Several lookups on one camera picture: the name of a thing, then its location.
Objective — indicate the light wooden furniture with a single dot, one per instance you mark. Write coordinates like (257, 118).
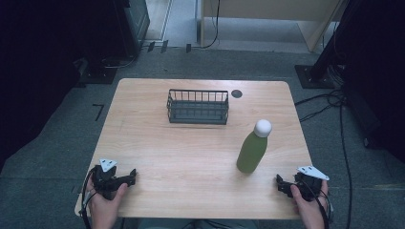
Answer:
(270, 8)

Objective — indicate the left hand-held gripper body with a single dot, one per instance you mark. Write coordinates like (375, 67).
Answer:
(105, 178)

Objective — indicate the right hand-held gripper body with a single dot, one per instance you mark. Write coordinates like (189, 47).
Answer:
(310, 184)

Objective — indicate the black tape corner mark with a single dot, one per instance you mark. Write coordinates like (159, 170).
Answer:
(100, 109)

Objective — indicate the black tape strip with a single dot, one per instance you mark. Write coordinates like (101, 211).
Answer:
(151, 46)
(164, 46)
(188, 48)

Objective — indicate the person's left hand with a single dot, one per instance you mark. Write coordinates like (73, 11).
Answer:
(103, 206)

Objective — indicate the black stand with base plate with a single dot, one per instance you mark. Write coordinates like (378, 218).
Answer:
(318, 76)

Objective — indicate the round black table grommet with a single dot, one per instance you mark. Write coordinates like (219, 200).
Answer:
(236, 93)

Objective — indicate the person's right hand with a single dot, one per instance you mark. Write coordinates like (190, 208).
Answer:
(307, 210)

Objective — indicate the green bottle with white cap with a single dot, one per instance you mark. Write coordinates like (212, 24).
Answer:
(253, 149)

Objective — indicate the black floor plate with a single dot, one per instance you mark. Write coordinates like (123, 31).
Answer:
(98, 75)

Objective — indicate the dark cabinet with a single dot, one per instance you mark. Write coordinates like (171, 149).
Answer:
(133, 25)

